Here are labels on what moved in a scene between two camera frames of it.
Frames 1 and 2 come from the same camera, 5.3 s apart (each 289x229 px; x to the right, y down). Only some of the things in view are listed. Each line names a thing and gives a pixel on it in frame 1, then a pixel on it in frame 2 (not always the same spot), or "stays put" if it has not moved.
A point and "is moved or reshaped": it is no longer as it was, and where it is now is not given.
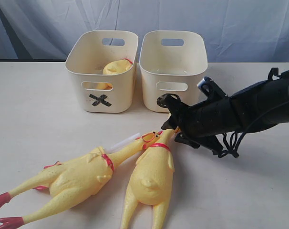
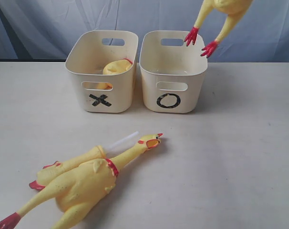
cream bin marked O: x=171 y=62 stays put
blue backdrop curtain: x=236 y=31 stays put
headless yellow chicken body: x=114 y=67 stays put
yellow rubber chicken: x=151 y=182 → x=233 y=8
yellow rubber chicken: x=69 y=185 is moved or reshaped
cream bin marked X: x=89 y=52 stays put
